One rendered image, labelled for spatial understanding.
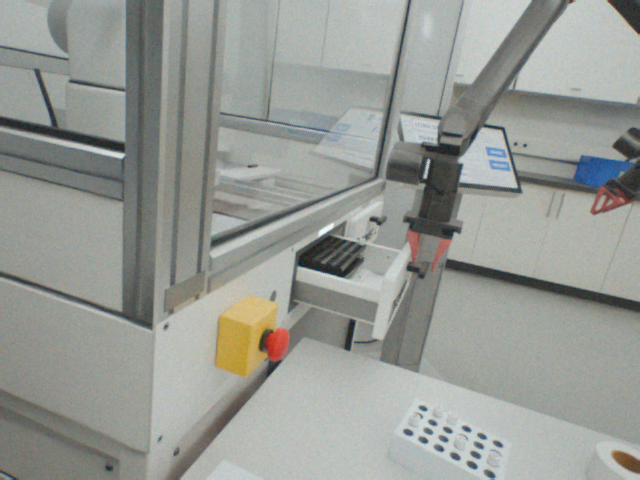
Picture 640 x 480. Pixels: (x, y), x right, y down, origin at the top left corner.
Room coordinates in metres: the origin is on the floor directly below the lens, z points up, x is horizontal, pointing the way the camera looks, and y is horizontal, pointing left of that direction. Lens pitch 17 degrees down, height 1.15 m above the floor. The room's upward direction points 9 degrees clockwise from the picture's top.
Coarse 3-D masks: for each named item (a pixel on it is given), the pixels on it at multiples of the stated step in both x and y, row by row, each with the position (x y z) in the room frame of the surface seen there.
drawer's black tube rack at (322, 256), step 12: (324, 240) 0.84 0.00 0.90; (336, 240) 0.86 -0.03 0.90; (348, 240) 0.86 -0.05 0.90; (312, 252) 0.75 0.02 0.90; (324, 252) 0.76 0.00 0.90; (336, 252) 0.77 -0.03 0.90; (300, 264) 0.75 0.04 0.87; (312, 264) 0.76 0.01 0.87; (324, 264) 0.70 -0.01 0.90; (360, 264) 0.83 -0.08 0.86; (336, 276) 0.72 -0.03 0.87; (348, 276) 0.74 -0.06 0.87
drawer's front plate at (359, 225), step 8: (368, 208) 1.09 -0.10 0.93; (376, 208) 1.14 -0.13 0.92; (360, 216) 0.98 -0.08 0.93; (368, 216) 1.06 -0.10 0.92; (376, 216) 1.16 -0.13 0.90; (352, 224) 0.95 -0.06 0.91; (360, 224) 0.98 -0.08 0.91; (368, 224) 1.07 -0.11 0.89; (376, 224) 1.18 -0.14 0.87; (352, 232) 0.95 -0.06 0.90; (360, 232) 1.00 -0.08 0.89; (376, 232) 1.21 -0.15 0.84; (368, 240) 1.11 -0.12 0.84
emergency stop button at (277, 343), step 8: (280, 328) 0.46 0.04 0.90; (272, 336) 0.44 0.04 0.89; (280, 336) 0.45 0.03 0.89; (288, 336) 0.46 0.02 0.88; (272, 344) 0.44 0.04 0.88; (280, 344) 0.44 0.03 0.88; (288, 344) 0.46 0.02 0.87; (272, 352) 0.44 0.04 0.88; (280, 352) 0.44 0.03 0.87; (272, 360) 0.44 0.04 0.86
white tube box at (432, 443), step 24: (432, 408) 0.49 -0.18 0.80; (408, 432) 0.44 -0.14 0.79; (432, 432) 0.44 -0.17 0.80; (456, 432) 0.45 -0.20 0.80; (480, 432) 0.45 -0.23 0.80; (408, 456) 0.42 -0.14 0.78; (432, 456) 0.40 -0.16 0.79; (456, 456) 0.41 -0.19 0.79; (480, 456) 0.41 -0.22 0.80; (504, 456) 0.42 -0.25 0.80
